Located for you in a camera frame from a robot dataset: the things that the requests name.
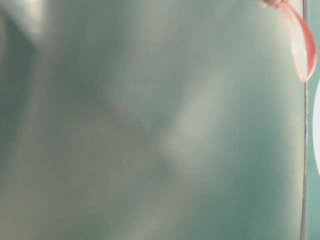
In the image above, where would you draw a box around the pink plastic spoon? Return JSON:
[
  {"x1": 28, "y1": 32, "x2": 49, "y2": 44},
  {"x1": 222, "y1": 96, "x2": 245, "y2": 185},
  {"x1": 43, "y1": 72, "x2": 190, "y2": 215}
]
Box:
[{"x1": 262, "y1": 0, "x2": 318, "y2": 83}]

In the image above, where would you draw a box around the white plate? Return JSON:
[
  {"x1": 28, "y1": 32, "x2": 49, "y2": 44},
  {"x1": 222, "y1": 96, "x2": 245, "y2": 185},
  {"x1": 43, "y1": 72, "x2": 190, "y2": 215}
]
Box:
[{"x1": 312, "y1": 83, "x2": 320, "y2": 173}]

